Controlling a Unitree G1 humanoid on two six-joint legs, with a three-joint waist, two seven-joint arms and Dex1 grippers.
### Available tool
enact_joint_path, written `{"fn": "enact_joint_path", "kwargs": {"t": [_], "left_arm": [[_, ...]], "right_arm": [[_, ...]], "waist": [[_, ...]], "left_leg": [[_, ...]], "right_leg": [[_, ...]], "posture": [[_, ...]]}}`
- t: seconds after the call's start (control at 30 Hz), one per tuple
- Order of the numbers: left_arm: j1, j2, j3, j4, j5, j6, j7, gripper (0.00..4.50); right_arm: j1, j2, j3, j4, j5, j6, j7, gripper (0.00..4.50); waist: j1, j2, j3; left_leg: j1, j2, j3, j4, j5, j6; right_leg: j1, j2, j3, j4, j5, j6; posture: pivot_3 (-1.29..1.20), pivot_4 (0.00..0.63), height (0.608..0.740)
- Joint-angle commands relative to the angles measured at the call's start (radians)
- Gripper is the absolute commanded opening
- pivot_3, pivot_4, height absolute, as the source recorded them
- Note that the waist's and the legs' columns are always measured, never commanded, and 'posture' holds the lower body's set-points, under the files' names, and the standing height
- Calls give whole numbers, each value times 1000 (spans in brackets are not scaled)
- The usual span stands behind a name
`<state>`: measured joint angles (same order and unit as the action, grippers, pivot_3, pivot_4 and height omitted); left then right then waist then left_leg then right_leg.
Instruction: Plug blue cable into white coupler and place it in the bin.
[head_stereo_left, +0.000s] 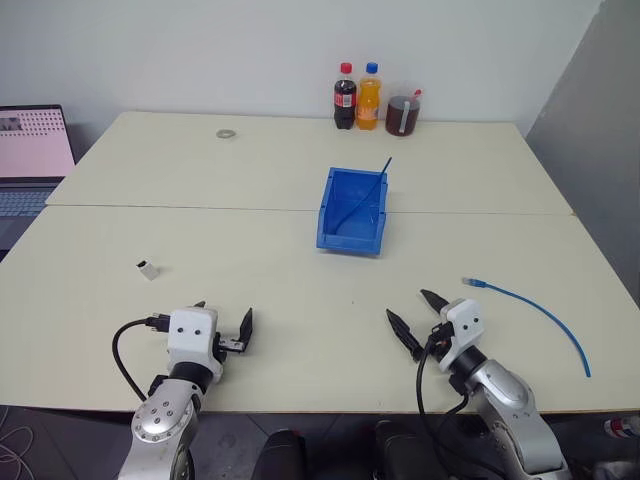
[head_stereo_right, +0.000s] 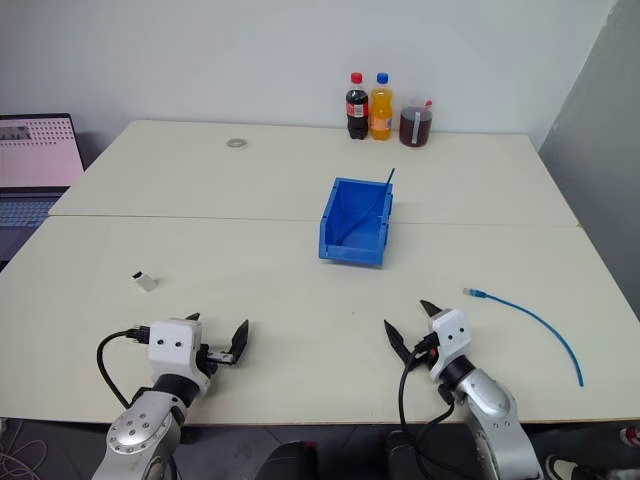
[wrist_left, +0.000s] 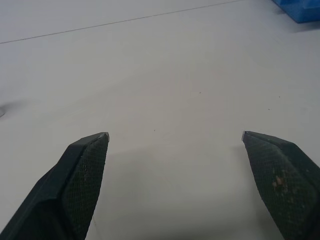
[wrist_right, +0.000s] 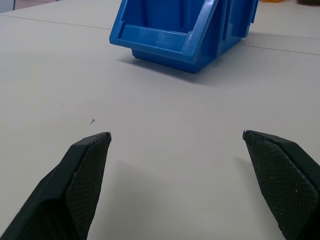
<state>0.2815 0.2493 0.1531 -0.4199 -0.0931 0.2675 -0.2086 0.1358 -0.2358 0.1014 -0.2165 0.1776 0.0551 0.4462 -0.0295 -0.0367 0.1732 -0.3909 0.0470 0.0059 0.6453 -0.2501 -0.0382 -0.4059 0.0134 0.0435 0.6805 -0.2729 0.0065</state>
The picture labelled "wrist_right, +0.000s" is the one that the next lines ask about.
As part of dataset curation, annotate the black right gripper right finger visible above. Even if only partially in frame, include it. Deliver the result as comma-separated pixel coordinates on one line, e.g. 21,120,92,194
242,129,320,240

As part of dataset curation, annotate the blue plastic storage bin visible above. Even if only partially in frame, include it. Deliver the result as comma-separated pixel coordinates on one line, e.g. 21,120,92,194
108,0,259,75

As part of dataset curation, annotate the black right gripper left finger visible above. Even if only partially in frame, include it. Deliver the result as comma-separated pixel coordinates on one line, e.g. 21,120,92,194
0,131,113,240

